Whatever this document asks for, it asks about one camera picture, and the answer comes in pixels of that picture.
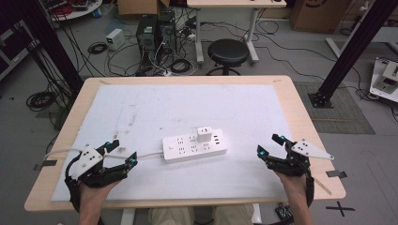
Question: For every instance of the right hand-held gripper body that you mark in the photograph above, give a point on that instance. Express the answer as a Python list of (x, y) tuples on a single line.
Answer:
[(294, 162)]

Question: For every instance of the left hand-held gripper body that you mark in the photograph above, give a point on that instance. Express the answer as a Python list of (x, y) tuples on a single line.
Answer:
[(90, 170)]

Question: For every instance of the white power strip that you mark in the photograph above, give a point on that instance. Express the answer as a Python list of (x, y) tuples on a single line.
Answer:
[(187, 148)]

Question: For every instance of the white charger plug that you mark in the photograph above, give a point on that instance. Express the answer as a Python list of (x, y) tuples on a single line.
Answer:
[(204, 134)]

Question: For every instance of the person's right hand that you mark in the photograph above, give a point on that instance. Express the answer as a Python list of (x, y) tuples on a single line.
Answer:
[(294, 186)]

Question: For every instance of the person's left hand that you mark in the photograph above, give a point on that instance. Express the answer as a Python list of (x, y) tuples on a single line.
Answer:
[(94, 193)]

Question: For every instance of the thin wooden stick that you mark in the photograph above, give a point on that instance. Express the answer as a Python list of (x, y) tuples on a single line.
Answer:
[(322, 186)]

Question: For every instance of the black tape strip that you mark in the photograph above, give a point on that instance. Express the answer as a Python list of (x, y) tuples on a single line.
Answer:
[(336, 174), (47, 163)]

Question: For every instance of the white table leg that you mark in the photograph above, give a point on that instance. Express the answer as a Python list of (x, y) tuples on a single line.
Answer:
[(127, 217)]

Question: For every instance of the grey floor mat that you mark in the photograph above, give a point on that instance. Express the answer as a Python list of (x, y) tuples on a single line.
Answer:
[(341, 112)]

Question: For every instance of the person's right leg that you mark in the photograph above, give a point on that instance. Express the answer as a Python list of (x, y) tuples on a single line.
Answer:
[(233, 215)]

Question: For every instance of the person's leg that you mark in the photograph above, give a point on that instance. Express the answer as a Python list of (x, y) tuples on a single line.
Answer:
[(172, 216), (233, 215)]

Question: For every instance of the person's left leg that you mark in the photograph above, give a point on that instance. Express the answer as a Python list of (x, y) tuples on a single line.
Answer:
[(172, 216)]

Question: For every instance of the white table mat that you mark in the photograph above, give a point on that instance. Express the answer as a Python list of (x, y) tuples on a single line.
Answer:
[(203, 103)]

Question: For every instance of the black round stool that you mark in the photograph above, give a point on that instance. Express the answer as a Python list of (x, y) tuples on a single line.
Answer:
[(228, 51)]

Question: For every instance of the white power supply box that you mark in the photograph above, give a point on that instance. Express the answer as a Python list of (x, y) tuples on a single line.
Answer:
[(115, 39)]

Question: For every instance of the black computer tower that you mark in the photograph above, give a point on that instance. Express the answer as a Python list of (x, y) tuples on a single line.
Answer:
[(167, 31), (146, 37)]

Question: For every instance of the white machine housing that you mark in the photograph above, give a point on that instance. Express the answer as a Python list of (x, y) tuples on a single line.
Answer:
[(386, 79)]

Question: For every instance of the large cardboard box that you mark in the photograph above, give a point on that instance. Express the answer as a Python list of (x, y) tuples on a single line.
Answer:
[(316, 15)]

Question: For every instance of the grey metal rack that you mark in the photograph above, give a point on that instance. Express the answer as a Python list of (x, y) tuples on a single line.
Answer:
[(12, 53)]

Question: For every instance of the round white table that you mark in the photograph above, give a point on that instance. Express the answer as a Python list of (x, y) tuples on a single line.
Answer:
[(78, 11)]

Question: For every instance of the small cardboard box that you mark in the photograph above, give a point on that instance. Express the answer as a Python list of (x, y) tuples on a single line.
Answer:
[(137, 7)]

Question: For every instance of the white desk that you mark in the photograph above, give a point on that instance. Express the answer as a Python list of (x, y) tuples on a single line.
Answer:
[(234, 3)]

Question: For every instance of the black metal post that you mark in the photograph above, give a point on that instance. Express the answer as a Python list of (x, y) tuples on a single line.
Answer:
[(353, 43), (50, 40)]

